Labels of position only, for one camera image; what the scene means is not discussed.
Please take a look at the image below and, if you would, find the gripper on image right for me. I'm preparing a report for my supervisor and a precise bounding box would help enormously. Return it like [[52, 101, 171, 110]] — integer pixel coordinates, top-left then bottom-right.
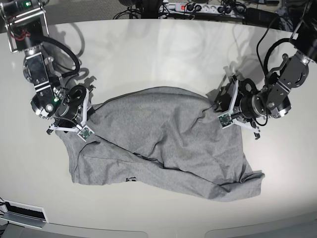
[[214, 73, 268, 139]]

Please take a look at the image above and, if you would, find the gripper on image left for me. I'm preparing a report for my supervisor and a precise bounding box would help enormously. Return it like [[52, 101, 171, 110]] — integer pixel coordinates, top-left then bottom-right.
[[47, 85, 95, 135]]

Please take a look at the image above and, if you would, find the grey t-shirt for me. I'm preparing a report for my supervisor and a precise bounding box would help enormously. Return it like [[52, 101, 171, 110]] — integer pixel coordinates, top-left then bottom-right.
[[56, 87, 264, 202]]

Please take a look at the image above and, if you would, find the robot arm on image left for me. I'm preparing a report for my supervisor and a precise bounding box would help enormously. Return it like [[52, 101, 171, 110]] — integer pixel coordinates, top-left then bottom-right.
[[0, 0, 94, 141]]

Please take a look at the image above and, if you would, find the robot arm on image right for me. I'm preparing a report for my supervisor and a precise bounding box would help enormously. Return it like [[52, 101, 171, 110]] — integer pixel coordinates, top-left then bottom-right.
[[218, 0, 317, 139]]

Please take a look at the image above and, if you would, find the black power adapter box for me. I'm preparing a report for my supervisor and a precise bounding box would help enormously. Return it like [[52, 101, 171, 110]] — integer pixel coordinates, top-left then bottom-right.
[[242, 8, 281, 29]]

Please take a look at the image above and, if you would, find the white power strip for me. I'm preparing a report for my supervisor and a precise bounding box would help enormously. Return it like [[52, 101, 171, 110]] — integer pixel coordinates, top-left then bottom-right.
[[159, 2, 239, 17]]

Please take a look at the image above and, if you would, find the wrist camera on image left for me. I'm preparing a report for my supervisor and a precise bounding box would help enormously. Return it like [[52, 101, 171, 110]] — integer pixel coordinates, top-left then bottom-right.
[[77, 125, 95, 142]]

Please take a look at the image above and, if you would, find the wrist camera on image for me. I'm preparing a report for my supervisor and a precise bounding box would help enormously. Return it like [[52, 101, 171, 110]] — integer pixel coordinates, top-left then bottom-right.
[[218, 112, 233, 129], [77, 125, 95, 142]]

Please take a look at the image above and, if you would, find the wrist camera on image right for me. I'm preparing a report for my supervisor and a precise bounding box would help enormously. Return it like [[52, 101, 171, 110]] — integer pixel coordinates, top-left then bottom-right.
[[218, 112, 233, 129]]

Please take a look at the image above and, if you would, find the table cable grommet box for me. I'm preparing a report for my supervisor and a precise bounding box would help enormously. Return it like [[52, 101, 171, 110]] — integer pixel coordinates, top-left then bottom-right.
[[0, 199, 49, 229]]

